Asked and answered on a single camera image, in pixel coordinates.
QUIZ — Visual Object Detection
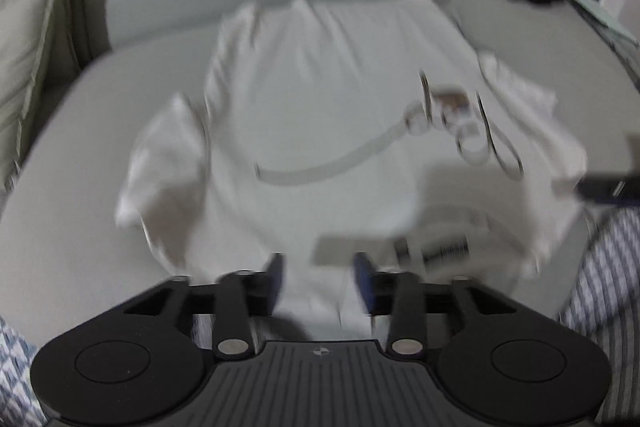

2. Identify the white sweatshirt with gold script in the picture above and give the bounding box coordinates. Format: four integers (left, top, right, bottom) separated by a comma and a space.
115, 0, 587, 339

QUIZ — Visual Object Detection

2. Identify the grey sofa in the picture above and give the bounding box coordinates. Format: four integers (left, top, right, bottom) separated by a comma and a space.
1, 0, 639, 345

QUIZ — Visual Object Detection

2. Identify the beige cushion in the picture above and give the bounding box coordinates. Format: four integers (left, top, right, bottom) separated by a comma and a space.
1, 0, 80, 194

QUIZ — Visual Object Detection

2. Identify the blue white striped cloth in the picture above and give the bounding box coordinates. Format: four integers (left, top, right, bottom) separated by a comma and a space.
558, 207, 639, 426

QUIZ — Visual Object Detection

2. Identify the glass side table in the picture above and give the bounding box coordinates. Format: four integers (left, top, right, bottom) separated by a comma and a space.
570, 0, 639, 84

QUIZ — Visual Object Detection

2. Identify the blue white patterned cloth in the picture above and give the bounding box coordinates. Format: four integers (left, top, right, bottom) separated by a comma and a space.
0, 320, 47, 427

